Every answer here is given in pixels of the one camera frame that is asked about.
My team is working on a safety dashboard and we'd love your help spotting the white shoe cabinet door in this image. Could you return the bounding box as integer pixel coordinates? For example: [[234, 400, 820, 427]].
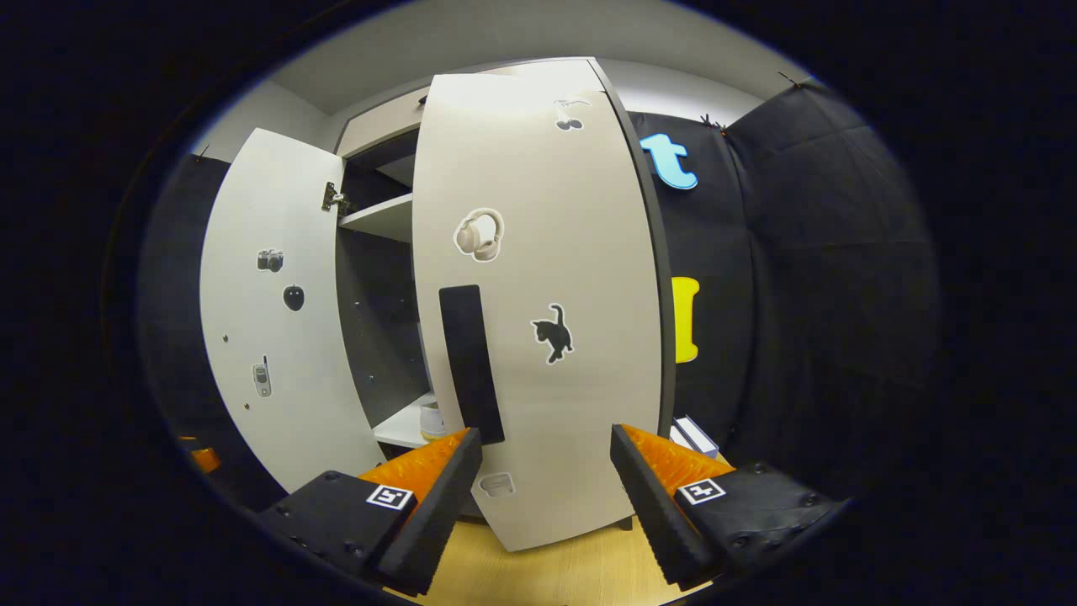
[[199, 128, 388, 493], [411, 57, 678, 552]]

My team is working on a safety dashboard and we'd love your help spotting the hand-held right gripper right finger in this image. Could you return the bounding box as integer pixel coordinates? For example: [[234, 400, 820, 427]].
[[610, 423, 842, 590]]

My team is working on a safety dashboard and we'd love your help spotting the white shoe cabinet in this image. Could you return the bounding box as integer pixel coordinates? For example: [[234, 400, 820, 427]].
[[199, 57, 678, 552]]

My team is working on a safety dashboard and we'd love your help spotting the white cabinet drawer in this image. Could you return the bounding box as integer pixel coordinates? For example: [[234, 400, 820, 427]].
[[337, 84, 430, 159]]

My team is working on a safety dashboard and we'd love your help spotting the white cabinet shelf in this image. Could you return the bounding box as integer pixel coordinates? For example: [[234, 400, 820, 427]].
[[338, 194, 415, 245], [373, 391, 438, 449]]

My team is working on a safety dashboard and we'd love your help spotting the black door handle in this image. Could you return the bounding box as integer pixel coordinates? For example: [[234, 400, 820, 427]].
[[438, 284, 506, 445]]

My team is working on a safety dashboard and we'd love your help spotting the black backdrop cloth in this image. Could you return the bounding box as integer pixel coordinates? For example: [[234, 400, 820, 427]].
[[139, 151, 287, 510], [627, 80, 939, 506]]

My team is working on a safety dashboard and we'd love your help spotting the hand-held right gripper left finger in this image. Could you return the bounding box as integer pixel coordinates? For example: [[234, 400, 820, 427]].
[[257, 428, 485, 594]]

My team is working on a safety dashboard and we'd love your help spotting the white box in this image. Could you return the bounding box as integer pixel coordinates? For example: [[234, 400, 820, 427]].
[[669, 415, 720, 460]]

